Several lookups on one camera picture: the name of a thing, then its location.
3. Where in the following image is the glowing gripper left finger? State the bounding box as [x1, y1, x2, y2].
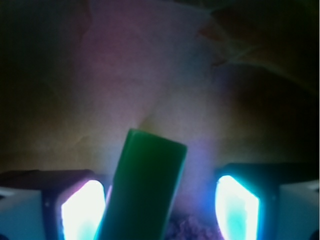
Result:
[0, 169, 106, 240]

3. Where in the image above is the green rectangular block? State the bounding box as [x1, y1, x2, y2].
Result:
[95, 129, 188, 240]

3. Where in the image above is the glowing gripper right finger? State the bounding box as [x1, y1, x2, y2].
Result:
[214, 163, 320, 240]

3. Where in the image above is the brown paper bag bin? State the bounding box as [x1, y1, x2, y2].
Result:
[0, 0, 320, 240]

